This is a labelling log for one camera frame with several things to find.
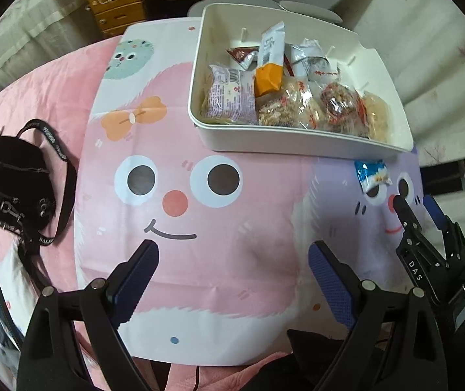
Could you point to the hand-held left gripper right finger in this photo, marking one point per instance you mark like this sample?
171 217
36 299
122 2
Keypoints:
332 281

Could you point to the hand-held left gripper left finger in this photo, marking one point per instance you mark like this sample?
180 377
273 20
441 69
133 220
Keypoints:
134 277

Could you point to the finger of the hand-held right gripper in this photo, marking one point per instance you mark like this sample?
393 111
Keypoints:
436 211
410 220

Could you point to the blue and white snack packet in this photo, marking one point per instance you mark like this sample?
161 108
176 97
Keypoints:
373 175

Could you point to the large clear rice cake packet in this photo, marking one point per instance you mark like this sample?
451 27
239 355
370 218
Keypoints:
375 114

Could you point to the nut bar clear packet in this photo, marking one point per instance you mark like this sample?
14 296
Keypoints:
340 102

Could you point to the white plastic storage bin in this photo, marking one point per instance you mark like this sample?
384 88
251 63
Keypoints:
281 138

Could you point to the clear granola snack bag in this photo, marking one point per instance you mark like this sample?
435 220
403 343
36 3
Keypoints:
289 108

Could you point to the red and white snack packet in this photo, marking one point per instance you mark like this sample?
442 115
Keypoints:
324 75

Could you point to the white and yellow snack packet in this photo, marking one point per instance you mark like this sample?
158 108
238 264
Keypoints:
269 81

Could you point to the clear purple print snack packet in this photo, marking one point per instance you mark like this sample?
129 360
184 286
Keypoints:
230 93

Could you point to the dark brown snack packet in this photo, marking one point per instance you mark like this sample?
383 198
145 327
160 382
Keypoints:
242 55

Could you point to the cartoon printed table mat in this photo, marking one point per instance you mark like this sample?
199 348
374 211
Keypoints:
216 260

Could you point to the person's black trousers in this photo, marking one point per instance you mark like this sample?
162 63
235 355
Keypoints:
297 366

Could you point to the printed white cloth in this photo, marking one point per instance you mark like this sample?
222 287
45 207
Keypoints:
8 285

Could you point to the person's pink garment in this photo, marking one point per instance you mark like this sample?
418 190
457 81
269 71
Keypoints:
216 378

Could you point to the white leaf print curtain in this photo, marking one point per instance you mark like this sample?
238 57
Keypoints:
432 49

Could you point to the pink blanket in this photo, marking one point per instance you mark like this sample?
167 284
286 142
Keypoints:
53 89

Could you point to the wooden desk with drawers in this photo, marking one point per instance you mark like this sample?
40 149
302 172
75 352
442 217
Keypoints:
114 12

